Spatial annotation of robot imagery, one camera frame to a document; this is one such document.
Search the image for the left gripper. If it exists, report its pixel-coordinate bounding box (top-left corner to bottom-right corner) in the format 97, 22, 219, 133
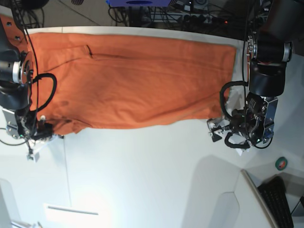
229, 94, 278, 146

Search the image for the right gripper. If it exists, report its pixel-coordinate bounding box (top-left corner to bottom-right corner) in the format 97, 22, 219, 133
2, 105, 55, 142

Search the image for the orange t-shirt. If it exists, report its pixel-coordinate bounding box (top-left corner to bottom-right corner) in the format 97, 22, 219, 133
0, 14, 237, 135

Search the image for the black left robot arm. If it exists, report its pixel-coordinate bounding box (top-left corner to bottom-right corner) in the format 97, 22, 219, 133
219, 0, 304, 150

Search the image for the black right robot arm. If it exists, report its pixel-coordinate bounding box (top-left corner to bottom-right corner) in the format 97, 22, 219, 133
0, 15, 57, 142

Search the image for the green tape roll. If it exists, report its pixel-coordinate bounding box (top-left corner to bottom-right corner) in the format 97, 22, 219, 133
275, 157, 288, 171

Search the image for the black keyboard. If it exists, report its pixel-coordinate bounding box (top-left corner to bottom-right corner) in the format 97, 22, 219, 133
258, 183, 294, 228

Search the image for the white paper box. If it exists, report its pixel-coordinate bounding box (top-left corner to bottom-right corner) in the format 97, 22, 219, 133
44, 203, 103, 228

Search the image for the blue bin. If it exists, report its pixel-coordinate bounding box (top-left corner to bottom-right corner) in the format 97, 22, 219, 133
106, 0, 177, 7

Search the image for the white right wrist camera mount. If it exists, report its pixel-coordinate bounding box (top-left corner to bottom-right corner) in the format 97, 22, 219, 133
26, 115, 59, 163

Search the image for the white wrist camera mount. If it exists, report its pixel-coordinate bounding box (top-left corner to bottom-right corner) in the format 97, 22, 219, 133
207, 117, 251, 156
26, 115, 59, 163

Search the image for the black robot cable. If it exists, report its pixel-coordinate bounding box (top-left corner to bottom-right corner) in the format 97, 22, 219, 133
9, 0, 58, 114

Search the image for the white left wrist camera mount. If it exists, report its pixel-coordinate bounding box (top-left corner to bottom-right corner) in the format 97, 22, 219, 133
207, 117, 251, 156

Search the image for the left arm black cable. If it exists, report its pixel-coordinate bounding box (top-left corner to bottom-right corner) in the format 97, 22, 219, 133
219, 0, 258, 150

